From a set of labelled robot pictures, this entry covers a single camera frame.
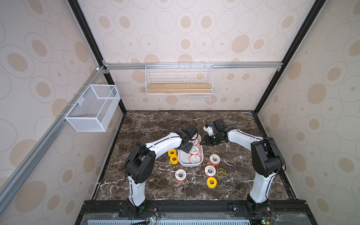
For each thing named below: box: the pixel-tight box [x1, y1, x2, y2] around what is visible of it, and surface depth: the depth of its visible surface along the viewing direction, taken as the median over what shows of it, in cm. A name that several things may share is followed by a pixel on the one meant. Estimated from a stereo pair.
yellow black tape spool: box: [216, 167, 227, 179], surface depth 87 cm
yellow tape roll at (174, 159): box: [169, 155, 179, 165], surface depth 92 cm
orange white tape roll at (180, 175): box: [174, 168, 187, 182], surface depth 85 cm
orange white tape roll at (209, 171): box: [204, 165, 217, 178], surface depth 87 cm
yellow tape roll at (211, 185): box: [206, 176, 218, 189], surface depth 83 cm
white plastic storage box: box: [177, 133, 204, 168], surface depth 92 cm
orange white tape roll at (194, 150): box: [189, 145, 200, 156], surface depth 96 cm
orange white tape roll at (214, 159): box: [209, 153, 221, 166], surface depth 92 cm
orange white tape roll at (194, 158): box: [189, 152, 201, 165], surface depth 92 cm
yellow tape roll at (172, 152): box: [167, 149, 177, 158], surface depth 95 cm
